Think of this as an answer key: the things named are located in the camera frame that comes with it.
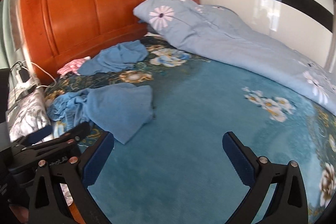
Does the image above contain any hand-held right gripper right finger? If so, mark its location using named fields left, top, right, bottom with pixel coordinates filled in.
left=223, top=132, right=309, bottom=224

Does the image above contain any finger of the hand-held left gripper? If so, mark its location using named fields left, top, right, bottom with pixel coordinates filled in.
left=19, top=122, right=90, bottom=152

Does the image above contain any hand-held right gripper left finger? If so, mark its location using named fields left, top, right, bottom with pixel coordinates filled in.
left=28, top=132, right=114, bottom=224

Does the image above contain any blue fleece garment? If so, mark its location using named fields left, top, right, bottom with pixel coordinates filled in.
left=47, top=83, right=155, bottom=145

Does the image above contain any grey floral cloth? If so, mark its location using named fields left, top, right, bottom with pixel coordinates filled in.
left=7, top=87, right=52, bottom=143

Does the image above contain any pink patterned cloth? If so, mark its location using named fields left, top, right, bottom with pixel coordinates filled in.
left=57, top=56, right=91, bottom=76

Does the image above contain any teal floral bed blanket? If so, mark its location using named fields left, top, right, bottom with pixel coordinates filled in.
left=43, top=35, right=336, bottom=224

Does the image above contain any charger plug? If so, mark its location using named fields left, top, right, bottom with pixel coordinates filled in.
left=10, top=61, right=38, bottom=89

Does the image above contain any crumpled blue garment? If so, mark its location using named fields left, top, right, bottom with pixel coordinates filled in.
left=78, top=40, right=149, bottom=76

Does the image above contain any light blue floral quilt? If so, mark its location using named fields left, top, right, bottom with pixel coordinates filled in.
left=133, top=0, right=336, bottom=117

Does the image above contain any wooden headboard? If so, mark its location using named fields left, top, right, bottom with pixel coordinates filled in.
left=20, top=0, right=199, bottom=85

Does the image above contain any white charging cable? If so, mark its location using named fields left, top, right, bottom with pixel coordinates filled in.
left=30, top=62, right=58, bottom=88

